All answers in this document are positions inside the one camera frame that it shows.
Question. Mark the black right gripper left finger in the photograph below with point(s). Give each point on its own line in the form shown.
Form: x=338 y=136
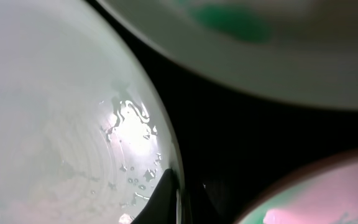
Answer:
x=162 y=205

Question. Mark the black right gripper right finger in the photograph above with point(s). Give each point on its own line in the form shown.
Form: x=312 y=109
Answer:
x=199 y=209

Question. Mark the mint plate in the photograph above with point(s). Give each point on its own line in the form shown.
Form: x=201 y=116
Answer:
x=299 y=52
x=84 y=136

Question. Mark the mint plate top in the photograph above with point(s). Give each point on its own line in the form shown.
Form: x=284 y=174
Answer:
x=299 y=52

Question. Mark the round black tray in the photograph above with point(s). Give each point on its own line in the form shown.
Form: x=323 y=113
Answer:
x=237 y=145

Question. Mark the white plate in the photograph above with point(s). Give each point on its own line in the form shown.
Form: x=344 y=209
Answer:
x=322 y=192

